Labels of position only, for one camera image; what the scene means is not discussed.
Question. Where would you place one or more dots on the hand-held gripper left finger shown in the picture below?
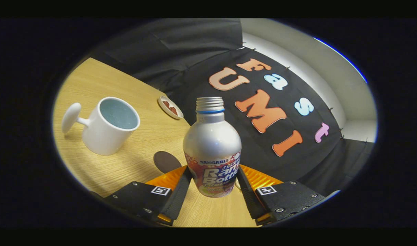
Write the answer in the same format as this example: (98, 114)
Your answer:
(181, 194)

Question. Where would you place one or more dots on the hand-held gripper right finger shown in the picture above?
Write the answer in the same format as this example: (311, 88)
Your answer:
(248, 198)

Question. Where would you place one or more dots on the dark brown round coaster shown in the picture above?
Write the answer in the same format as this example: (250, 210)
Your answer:
(166, 162)

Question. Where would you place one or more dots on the silver juice bottle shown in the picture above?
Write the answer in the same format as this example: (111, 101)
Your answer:
(211, 143)

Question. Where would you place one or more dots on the white cup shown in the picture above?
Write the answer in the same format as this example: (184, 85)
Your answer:
(102, 136)

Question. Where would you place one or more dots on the white round plate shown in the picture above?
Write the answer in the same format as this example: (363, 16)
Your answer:
(164, 110)

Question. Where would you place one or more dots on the wooden table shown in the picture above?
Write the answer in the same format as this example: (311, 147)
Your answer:
(102, 85)

